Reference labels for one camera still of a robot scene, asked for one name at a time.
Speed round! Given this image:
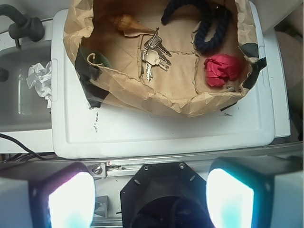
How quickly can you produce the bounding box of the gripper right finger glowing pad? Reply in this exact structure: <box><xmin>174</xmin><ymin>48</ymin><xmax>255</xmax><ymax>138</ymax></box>
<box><xmin>206</xmin><ymin>156</ymin><xmax>304</xmax><ymax>228</ymax></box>

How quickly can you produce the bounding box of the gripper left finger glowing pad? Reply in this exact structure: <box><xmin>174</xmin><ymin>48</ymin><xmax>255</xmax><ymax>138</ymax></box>
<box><xmin>0</xmin><ymin>161</ymin><xmax>95</xmax><ymax>228</ymax></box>

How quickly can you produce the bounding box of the silver key bunch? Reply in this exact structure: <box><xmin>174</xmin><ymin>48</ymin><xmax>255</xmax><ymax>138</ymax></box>
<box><xmin>141</xmin><ymin>27</ymin><xmax>170</xmax><ymax>82</ymax></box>

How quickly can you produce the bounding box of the white plastic tray lid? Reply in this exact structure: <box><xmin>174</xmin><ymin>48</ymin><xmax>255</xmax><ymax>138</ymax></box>
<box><xmin>51</xmin><ymin>9</ymin><xmax>275</xmax><ymax>158</ymax></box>

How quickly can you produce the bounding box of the white crumpled paper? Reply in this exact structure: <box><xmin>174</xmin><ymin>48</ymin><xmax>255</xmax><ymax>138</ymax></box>
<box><xmin>26</xmin><ymin>61</ymin><xmax>52</xmax><ymax>109</ymax></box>

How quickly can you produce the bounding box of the red crumpled paper ball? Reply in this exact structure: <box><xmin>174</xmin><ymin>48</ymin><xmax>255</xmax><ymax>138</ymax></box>
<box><xmin>204</xmin><ymin>54</ymin><xmax>240</xmax><ymax>87</ymax></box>

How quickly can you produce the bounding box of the green cloth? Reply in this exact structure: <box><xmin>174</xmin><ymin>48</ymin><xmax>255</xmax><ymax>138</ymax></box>
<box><xmin>80</xmin><ymin>46</ymin><xmax>112</xmax><ymax>68</ymax></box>

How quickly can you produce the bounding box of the brown paper bag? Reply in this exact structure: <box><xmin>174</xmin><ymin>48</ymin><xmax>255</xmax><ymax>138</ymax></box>
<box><xmin>63</xmin><ymin>0</ymin><xmax>266</xmax><ymax>117</ymax></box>

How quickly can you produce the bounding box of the dark grey faucet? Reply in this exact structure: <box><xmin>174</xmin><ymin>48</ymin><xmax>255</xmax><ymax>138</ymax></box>
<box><xmin>0</xmin><ymin>4</ymin><xmax>45</xmax><ymax>48</ymax></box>

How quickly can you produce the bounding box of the brown spiral seashell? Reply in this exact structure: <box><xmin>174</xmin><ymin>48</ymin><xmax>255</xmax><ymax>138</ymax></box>
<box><xmin>111</xmin><ymin>14</ymin><xmax>155</xmax><ymax>37</ymax></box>

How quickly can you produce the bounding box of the silver corner bracket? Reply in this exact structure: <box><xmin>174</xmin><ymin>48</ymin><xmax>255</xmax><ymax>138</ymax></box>
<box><xmin>86</xmin><ymin>162</ymin><xmax>107</xmax><ymax>180</ymax></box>

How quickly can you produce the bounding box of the aluminium extrusion rail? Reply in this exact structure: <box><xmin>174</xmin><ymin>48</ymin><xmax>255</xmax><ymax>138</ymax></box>
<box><xmin>0</xmin><ymin>142</ymin><xmax>304</xmax><ymax>178</ymax></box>

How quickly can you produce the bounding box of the black octagonal mount plate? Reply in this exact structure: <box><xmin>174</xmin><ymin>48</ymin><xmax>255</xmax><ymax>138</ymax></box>
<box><xmin>120</xmin><ymin>162</ymin><xmax>214</xmax><ymax>228</ymax></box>

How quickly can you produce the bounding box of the black cable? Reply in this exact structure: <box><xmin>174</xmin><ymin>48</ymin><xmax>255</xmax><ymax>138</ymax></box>
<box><xmin>0</xmin><ymin>133</ymin><xmax>52</xmax><ymax>160</ymax></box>

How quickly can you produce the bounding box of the dark blue rope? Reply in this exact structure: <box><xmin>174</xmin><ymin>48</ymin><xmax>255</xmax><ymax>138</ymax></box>
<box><xmin>161</xmin><ymin>0</ymin><xmax>231</xmax><ymax>53</ymax></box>

